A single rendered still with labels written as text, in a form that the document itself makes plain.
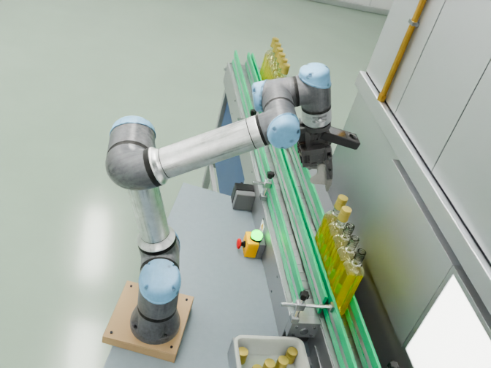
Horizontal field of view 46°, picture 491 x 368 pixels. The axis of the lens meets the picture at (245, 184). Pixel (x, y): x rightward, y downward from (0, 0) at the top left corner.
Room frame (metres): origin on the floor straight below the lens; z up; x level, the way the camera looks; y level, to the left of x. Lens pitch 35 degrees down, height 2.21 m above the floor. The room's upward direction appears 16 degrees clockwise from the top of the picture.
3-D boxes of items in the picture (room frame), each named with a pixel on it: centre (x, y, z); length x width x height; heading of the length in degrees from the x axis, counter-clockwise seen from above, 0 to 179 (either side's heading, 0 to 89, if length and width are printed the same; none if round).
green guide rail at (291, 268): (2.11, -0.01, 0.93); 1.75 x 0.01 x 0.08; 18
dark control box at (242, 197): (1.91, 0.00, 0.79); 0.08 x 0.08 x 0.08; 18
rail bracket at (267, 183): (1.81, -0.06, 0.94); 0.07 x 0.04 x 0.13; 108
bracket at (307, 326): (1.26, -0.30, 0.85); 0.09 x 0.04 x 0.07; 108
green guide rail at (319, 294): (2.13, -0.08, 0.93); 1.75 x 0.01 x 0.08; 18
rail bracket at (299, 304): (1.25, -0.29, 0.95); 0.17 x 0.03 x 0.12; 108
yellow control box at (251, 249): (1.64, -0.09, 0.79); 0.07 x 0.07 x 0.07; 18
